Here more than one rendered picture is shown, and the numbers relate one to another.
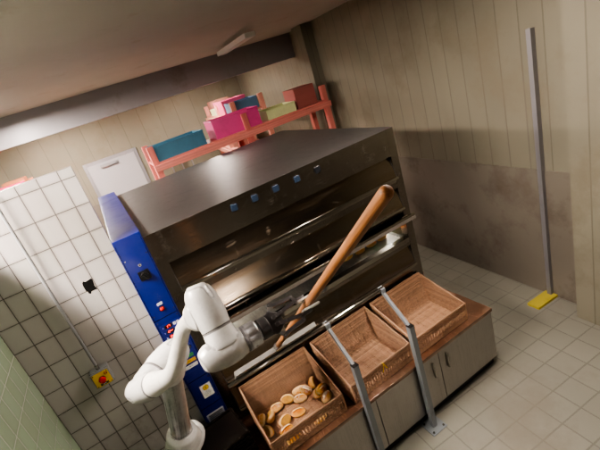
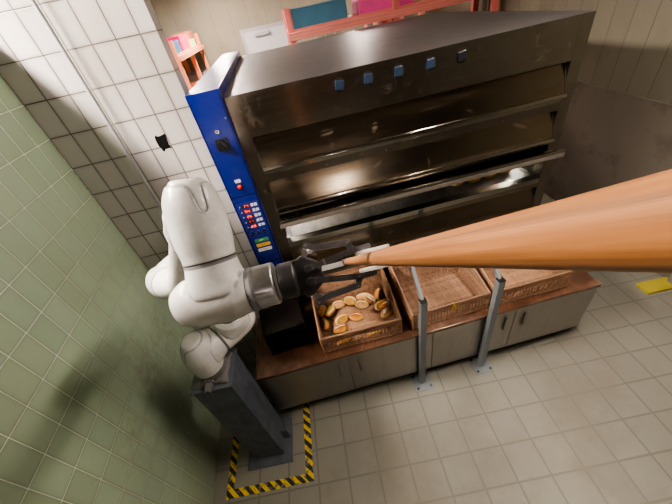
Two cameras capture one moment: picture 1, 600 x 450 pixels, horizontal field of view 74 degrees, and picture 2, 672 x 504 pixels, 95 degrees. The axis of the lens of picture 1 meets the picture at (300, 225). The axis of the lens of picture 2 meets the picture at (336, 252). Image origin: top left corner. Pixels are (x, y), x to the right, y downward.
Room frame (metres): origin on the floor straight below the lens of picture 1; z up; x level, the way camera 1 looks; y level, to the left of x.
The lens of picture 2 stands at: (0.76, -0.03, 2.38)
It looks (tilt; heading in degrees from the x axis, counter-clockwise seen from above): 39 degrees down; 20
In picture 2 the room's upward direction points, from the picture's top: 13 degrees counter-clockwise
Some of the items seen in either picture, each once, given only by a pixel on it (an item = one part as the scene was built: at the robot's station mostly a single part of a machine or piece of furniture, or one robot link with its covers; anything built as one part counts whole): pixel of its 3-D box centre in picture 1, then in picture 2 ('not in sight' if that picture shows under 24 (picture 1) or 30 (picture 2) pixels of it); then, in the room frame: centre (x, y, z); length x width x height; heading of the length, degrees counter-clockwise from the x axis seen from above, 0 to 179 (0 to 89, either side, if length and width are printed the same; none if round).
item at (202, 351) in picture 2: not in sight; (201, 351); (1.42, 1.01, 1.17); 0.18 x 0.16 x 0.22; 153
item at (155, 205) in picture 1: (266, 271); (368, 174); (3.44, 0.44, 1.05); 2.10 x 1.91 x 2.10; 113
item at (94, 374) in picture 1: (102, 375); not in sight; (1.98, 1.36, 1.46); 0.10 x 0.07 x 0.10; 113
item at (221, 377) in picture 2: not in sight; (211, 371); (1.39, 1.00, 1.03); 0.22 x 0.18 x 0.06; 19
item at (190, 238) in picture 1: (287, 188); (412, 75); (2.63, 0.01, 2.00); 1.80 x 0.08 x 0.21; 113
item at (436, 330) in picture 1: (417, 311); (512, 260); (2.60, -0.67, 0.72); 0.56 x 0.49 x 0.28; 113
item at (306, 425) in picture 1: (291, 398); (353, 304); (2.13, 0.42, 0.72); 0.56 x 0.49 x 0.28; 112
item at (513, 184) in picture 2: (320, 289); (414, 210); (2.63, 0.01, 1.16); 1.80 x 0.06 x 0.04; 113
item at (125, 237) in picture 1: (170, 321); (268, 197); (3.05, 1.33, 1.08); 1.93 x 0.16 x 2.15; 23
